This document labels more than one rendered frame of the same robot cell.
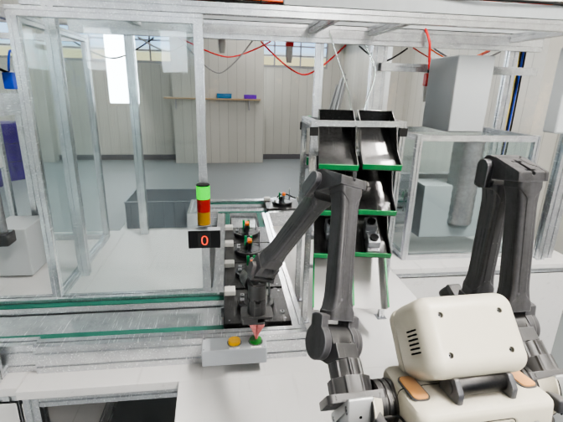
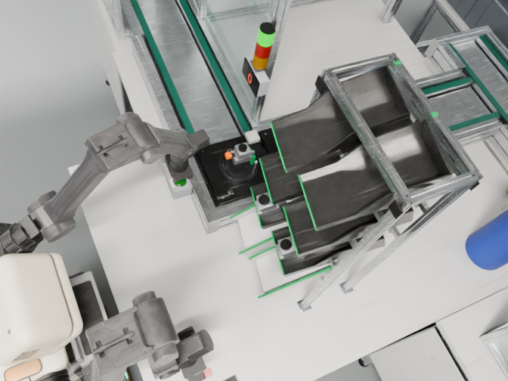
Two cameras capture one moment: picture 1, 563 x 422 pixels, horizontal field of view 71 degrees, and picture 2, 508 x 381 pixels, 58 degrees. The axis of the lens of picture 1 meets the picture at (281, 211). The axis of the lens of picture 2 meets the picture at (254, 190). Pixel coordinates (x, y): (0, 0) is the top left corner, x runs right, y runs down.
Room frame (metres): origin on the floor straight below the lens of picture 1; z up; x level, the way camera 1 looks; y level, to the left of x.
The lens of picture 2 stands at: (0.95, -0.69, 2.37)
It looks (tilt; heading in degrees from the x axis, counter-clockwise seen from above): 60 degrees down; 59
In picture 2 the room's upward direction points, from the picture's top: 18 degrees clockwise
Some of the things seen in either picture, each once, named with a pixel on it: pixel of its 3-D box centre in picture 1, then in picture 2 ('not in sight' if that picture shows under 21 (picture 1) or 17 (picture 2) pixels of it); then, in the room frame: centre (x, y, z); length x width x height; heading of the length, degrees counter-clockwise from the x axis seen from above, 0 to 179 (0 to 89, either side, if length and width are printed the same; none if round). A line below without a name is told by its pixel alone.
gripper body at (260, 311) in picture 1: (256, 306); (179, 162); (1.11, 0.07, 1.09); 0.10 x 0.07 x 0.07; 98
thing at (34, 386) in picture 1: (249, 279); (332, 153); (1.77, 0.15, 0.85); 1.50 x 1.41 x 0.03; 98
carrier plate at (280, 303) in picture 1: (255, 306); (237, 167); (1.33, 0.09, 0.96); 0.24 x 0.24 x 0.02; 8
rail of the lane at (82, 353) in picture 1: (178, 346); (172, 126); (1.14, 0.34, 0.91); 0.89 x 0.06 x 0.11; 98
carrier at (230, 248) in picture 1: (248, 244); not in sight; (1.83, 0.16, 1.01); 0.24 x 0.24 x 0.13; 8
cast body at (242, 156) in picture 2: not in sight; (244, 151); (1.34, 0.09, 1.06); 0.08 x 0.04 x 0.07; 8
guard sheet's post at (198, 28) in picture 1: (203, 170); (280, 13); (1.46, 0.30, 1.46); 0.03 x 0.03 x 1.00; 8
